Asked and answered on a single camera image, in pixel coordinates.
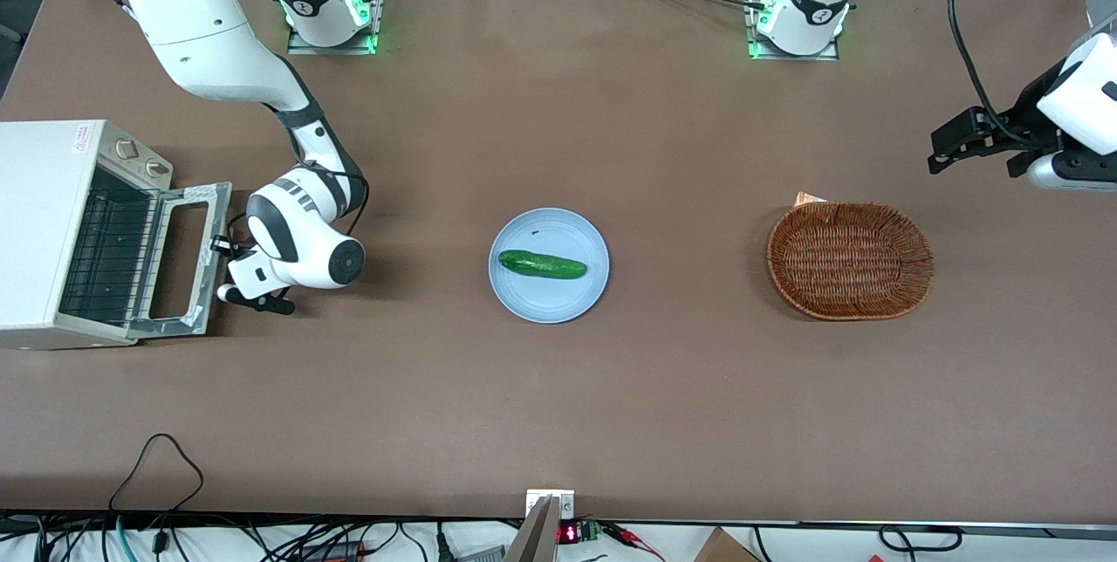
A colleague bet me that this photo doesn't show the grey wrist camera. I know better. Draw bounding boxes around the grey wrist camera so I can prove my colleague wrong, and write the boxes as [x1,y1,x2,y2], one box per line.
[216,283,297,317]
[1026,152,1117,193]

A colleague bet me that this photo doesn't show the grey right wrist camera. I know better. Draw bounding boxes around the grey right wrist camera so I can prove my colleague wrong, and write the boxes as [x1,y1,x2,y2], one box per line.
[216,283,297,317]

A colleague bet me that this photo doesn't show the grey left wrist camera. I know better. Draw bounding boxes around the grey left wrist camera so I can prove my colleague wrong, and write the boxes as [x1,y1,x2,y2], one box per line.
[1026,152,1117,193]

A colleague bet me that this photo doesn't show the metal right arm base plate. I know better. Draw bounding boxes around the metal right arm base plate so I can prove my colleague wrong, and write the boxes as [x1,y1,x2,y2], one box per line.
[286,0,387,56]

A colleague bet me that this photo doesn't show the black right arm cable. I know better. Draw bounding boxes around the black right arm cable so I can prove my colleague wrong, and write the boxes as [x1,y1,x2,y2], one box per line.
[297,159,371,238]

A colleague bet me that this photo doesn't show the metal oven door with window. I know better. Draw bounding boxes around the metal oven door with window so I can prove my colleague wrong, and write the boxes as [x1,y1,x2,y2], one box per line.
[131,182,234,340]

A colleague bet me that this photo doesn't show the thin black looped table cable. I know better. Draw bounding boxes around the thin black looped table cable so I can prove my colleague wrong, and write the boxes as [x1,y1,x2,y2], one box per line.
[108,433,205,515]

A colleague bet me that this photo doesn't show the brown cardboard box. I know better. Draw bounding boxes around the brown cardboard box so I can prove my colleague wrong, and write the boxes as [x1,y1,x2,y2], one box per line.
[694,527,762,562]

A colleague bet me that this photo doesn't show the oval brown wicker basket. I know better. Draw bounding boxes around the oval brown wicker basket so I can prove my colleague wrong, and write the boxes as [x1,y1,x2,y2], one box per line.
[766,201,935,321]

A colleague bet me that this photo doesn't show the black power adapter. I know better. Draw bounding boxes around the black power adapter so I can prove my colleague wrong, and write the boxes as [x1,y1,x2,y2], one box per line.
[301,540,367,562]

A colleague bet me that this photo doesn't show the red alligator clip leads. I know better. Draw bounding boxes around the red alligator clip leads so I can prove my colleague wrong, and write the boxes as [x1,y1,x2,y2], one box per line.
[602,524,666,561]

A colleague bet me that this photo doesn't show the white toaster oven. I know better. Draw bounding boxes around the white toaster oven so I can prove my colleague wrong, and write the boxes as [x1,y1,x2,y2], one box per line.
[0,120,175,351]

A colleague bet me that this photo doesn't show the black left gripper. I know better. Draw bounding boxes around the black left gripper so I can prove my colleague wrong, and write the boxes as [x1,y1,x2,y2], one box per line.
[928,58,1071,179]

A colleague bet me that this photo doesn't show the wire oven rack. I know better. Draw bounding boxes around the wire oven rack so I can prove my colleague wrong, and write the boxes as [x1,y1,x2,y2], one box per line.
[59,168,167,325]

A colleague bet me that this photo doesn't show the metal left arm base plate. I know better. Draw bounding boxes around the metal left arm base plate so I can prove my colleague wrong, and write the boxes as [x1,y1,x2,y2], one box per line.
[743,0,841,62]

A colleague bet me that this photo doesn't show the black oval cable loop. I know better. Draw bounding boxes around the black oval cable loop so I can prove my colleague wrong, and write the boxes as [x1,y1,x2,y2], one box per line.
[877,524,963,553]

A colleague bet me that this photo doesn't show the grey slanted post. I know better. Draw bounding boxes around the grey slanted post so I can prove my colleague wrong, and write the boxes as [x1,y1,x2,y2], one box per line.
[504,496,559,562]

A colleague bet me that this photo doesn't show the green cucumber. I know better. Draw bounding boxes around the green cucumber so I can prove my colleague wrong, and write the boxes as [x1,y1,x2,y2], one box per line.
[497,249,589,281]

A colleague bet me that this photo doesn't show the small metal table bracket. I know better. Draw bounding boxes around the small metal table bracket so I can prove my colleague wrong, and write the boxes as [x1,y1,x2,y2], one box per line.
[525,489,577,521]

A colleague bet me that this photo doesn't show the light blue round plate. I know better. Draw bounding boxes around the light blue round plate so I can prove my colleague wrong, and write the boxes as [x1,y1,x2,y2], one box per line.
[488,208,610,325]

